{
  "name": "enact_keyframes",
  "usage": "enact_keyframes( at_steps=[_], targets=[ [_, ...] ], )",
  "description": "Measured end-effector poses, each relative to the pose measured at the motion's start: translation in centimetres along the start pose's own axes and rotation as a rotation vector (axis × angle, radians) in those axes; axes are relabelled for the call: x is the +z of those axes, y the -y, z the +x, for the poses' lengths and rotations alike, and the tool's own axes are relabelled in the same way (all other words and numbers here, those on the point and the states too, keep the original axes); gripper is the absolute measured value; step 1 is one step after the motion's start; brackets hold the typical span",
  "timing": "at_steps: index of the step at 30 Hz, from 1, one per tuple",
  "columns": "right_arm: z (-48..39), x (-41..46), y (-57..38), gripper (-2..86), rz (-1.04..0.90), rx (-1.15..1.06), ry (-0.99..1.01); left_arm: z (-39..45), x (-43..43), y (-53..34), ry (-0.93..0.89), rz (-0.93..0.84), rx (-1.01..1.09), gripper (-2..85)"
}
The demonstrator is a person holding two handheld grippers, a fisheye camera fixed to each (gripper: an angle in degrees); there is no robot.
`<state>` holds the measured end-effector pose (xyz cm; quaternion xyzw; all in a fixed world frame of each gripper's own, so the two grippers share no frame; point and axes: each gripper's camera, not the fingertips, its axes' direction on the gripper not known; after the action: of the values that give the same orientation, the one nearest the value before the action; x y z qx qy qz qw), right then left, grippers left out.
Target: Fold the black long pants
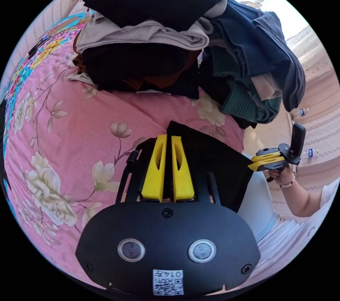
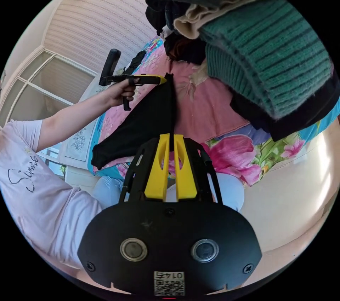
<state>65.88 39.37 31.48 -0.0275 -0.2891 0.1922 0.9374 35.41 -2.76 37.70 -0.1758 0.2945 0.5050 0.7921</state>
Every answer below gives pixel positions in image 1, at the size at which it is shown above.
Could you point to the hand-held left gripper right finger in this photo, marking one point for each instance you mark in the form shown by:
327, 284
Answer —
182, 173

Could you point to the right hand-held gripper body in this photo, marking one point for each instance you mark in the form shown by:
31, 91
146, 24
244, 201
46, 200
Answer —
289, 156

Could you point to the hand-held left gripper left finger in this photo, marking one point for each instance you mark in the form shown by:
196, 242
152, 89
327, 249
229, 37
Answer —
154, 171

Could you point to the black long pants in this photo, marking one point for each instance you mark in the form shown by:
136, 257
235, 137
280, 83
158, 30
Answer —
215, 163

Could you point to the person's right forearm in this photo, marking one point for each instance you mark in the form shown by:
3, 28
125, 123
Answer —
302, 200

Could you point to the person's right hand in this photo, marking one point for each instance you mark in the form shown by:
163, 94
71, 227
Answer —
283, 177

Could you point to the clear plastic water bottle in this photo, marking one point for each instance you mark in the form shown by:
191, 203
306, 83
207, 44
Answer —
301, 113
311, 153

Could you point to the person's body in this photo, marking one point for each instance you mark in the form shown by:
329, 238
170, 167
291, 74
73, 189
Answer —
281, 250

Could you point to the bed with pink floral quilt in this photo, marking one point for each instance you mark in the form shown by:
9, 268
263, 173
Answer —
66, 134

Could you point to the pile of clothes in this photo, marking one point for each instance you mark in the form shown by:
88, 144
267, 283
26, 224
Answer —
159, 6

